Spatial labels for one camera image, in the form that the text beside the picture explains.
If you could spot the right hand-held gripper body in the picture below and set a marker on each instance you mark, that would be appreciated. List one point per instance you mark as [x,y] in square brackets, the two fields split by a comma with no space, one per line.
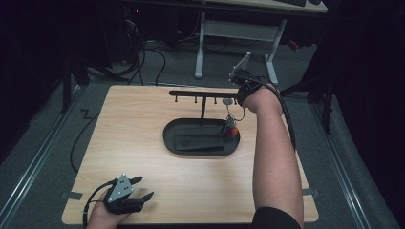
[246,84]

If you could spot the grey tape strip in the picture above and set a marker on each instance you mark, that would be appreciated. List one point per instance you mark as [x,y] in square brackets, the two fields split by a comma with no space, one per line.
[71,195]
[310,192]

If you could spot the black wallet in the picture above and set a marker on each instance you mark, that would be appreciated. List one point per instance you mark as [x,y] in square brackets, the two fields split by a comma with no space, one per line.
[199,140]

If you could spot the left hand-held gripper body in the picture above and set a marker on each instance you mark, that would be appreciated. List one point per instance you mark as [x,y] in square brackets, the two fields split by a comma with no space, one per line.
[121,195]

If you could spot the dark computer tower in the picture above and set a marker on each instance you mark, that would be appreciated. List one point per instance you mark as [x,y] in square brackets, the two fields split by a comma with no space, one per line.
[133,28]

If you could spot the person's right hand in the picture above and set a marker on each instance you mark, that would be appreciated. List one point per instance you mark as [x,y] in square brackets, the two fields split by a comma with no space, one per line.
[266,100]

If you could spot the grey round table grommet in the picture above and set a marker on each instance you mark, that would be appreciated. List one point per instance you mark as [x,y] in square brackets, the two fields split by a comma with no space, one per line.
[226,101]

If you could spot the person's left hand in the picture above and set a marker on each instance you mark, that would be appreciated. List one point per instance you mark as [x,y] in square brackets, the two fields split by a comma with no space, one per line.
[103,219]

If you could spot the desk with white legs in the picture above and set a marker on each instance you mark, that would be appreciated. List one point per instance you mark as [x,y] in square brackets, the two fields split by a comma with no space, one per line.
[237,30]

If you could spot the black key stand with tray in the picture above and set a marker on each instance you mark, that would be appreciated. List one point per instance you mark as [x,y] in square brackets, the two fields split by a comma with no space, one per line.
[201,106]

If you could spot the metal floor rail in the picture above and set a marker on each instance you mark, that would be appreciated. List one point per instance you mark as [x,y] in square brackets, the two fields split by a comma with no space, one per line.
[35,159]
[340,165]

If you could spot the key bunch with coloured tags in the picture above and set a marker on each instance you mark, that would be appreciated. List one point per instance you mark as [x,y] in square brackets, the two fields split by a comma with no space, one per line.
[231,127]

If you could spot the dark metal stand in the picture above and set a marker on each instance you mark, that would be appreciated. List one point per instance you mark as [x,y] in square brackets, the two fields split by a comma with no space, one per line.
[67,82]
[326,98]

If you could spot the person's black sleeve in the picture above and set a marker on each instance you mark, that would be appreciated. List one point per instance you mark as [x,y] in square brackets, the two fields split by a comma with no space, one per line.
[275,219]

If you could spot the black keyboard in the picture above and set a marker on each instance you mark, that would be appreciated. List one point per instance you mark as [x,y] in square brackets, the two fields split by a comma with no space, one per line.
[292,2]

